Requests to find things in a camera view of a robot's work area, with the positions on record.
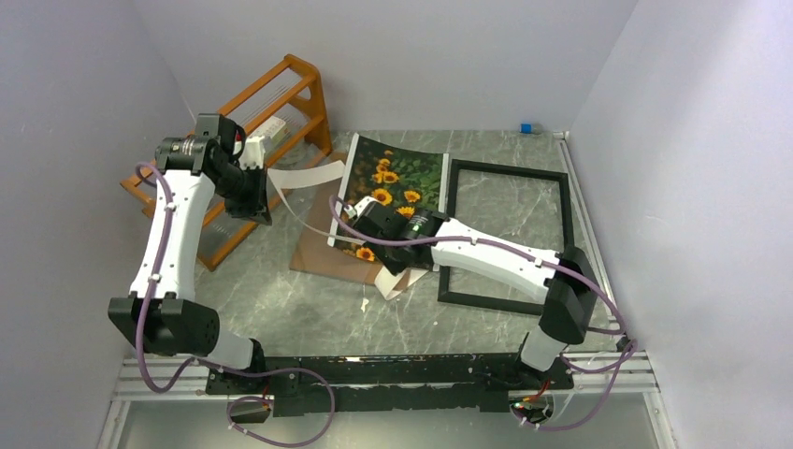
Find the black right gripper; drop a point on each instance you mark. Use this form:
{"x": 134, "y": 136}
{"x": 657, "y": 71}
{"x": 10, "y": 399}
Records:
{"x": 388, "y": 263}

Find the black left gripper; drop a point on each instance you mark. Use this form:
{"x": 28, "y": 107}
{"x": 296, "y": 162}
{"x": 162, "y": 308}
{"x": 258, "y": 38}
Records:
{"x": 256, "y": 208}

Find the white mat board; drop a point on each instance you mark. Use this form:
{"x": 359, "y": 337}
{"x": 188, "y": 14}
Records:
{"x": 285, "y": 181}

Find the sunflower photo print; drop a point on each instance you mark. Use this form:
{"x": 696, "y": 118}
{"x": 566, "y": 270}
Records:
{"x": 403, "y": 179}

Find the black picture frame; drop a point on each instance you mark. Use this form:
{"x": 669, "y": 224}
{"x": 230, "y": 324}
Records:
{"x": 445, "y": 295}

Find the brown backing board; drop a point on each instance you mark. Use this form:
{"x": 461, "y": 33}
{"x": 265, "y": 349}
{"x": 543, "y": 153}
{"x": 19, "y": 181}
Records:
{"x": 313, "y": 255}

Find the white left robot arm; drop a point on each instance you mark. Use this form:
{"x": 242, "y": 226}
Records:
{"x": 159, "y": 315}

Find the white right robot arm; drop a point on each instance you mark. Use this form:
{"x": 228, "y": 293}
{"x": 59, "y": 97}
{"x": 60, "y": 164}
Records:
{"x": 563, "y": 282}

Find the white red medicine box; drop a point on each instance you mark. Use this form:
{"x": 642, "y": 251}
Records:
{"x": 270, "y": 134}

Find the blue capped small bottle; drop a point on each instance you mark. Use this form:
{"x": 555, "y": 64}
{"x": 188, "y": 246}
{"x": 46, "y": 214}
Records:
{"x": 531, "y": 129}

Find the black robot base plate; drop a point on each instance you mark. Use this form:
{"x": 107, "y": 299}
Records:
{"x": 380, "y": 383}

